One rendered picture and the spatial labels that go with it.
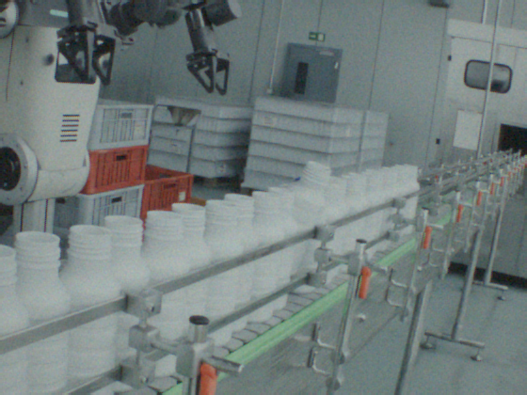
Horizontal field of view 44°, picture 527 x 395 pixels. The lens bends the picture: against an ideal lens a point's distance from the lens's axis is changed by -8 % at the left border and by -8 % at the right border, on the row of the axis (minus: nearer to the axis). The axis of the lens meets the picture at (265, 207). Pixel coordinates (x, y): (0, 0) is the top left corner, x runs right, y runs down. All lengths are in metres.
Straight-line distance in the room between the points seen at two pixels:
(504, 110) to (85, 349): 5.20
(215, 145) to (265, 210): 7.38
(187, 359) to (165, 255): 0.14
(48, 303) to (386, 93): 11.08
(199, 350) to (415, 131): 10.88
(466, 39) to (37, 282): 5.34
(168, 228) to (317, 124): 6.99
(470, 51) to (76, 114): 4.50
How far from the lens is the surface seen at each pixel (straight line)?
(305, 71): 11.95
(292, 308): 0.98
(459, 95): 5.69
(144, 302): 0.58
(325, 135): 7.60
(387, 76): 11.54
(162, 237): 0.66
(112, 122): 3.48
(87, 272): 0.57
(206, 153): 8.31
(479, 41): 5.72
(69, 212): 3.47
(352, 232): 1.20
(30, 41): 1.45
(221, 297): 0.78
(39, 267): 0.53
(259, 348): 0.85
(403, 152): 11.44
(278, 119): 7.79
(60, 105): 1.48
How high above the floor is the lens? 1.30
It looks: 10 degrees down
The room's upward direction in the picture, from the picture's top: 8 degrees clockwise
